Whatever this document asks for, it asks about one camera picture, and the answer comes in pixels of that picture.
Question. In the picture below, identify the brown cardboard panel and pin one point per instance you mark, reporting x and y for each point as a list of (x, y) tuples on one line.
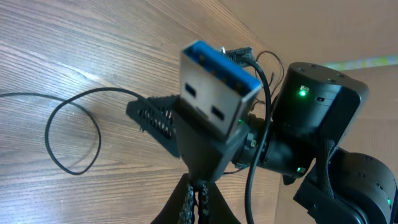
[(321, 30)]

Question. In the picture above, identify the colourful painted board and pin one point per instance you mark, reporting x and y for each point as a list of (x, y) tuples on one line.
[(370, 62)]

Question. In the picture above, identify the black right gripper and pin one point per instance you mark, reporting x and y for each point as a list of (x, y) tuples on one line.
[(281, 152)]

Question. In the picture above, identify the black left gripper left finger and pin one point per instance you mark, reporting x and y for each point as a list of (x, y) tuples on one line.
[(179, 209)]

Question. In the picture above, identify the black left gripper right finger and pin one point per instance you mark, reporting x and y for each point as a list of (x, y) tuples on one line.
[(212, 207)]

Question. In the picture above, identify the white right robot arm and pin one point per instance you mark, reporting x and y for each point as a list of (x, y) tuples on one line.
[(225, 114)]

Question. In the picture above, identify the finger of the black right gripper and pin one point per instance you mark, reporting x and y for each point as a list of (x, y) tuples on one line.
[(236, 55), (154, 115)]

